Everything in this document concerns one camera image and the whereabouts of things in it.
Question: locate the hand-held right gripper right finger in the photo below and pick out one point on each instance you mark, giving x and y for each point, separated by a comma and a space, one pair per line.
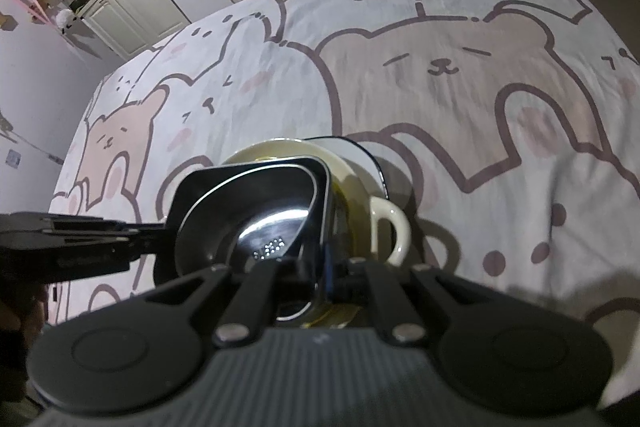
380, 302

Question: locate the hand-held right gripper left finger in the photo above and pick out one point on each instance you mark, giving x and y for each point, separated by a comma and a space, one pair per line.
250, 297

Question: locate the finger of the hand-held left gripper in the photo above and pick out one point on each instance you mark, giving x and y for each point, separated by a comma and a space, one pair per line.
145, 239

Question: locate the round steel bowl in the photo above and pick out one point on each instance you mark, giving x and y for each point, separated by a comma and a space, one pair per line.
260, 227

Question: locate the rectangular steel tray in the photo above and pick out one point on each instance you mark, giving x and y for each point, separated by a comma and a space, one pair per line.
200, 192

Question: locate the cream ceramic mug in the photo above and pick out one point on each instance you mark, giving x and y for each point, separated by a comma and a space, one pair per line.
390, 207

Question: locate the white plate with dark rim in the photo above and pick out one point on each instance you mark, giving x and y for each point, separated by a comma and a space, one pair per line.
357, 152

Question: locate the white kitchen cabinet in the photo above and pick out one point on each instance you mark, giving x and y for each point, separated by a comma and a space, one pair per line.
135, 12

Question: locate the bear printed blanket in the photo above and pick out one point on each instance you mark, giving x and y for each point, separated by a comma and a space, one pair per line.
450, 57

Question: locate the grey wall socket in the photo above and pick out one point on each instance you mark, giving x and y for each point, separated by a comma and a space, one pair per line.
12, 158

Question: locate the white fluffy wall ornament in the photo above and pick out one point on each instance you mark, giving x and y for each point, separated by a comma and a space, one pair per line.
64, 18

